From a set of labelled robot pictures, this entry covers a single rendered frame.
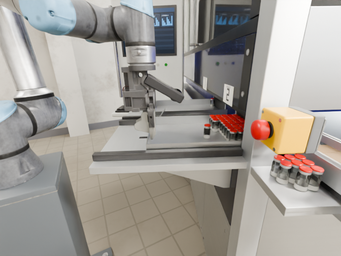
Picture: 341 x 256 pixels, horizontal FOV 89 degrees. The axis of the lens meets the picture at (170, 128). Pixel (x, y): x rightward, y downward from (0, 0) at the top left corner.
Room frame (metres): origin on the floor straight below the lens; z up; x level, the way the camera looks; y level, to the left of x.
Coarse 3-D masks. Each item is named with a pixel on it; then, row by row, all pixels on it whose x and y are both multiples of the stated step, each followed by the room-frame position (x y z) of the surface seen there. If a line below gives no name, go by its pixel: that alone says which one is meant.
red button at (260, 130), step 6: (258, 120) 0.31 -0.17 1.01; (264, 120) 0.31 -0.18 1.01; (252, 126) 0.32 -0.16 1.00; (258, 126) 0.30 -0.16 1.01; (264, 126) 0.30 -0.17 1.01; (252, 132) 0.31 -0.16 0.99; (258, 132) 0.30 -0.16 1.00; (264, 132) 0.29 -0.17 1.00; (258, 138) 0.30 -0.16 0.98; (264, 138) 0.29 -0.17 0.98
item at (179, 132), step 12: (156, 120) 0.68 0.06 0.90; (168, 120) 0.68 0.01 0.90; (180, 120) 0.68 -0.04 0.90; (192, 120) 0.69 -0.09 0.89; (204, 120) 0.69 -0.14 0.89; (156, 132) 0.59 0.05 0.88; (168, 132) 0.59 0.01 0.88; (180, 132) 0.59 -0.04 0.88; (192, 132) 0.59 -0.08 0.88; (216, 132) 0.58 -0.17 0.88; (156, 144) 0.43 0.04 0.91; (168, 144) 0.43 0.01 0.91; (180, 144) 0.43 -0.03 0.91; (192, 144) 0.43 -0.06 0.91; (204, 144) 0.43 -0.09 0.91; (216, 144) 0.43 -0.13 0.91; (228, 144) 0.43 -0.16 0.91; (240, 144) 0.43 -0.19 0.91
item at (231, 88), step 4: (224, 84) 0.60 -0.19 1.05; (224, 88) 0.60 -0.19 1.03; (232, 88) 0.53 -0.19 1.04; (224, 92) 0.59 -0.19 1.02; (232, 92) 0.52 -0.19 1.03; (224, 96) 0.59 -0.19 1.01; (228, 96) 0.55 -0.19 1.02; (232, 96) 0.52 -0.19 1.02; (224, 100) 0.59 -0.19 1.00; (228, 100) 0.55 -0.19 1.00; (232, 100) 0.52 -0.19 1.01; (228, 104) 0.55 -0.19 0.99
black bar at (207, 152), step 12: (96, 156) 0.40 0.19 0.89; (108, 156) 0.40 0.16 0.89; (120, 156) 0.40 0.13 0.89; (132, 156) 0.40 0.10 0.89; (144, 156) 0.40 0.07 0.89; (156, 156) 0.40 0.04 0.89; (168, 156) 0.41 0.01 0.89; (180, 156) 0.41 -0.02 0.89; (192, 156) 0.41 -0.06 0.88; (204, 156) 0.41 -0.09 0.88; (216, 156) 0.41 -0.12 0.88
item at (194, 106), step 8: (160, 104) 1.02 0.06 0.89; (168, 104) 1.02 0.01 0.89; (176, 104) 1.02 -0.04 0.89; (184, 104) 1.02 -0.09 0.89; (192, 104) 1.03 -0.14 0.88; (200, 104) 1.03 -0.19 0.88; (208, 104) 1.03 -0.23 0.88; (160, 112) 0.77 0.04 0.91; (168, 112) 0.77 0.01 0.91; (176, 112) 0.77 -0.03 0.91; (184, 112) 0.77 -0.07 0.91; (192, 112) 0.77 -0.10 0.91; (200, 112) 0.77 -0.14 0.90; (208, 112) 0.77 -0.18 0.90; (216, 112) 0.77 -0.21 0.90; (224, 112) 0.77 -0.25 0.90
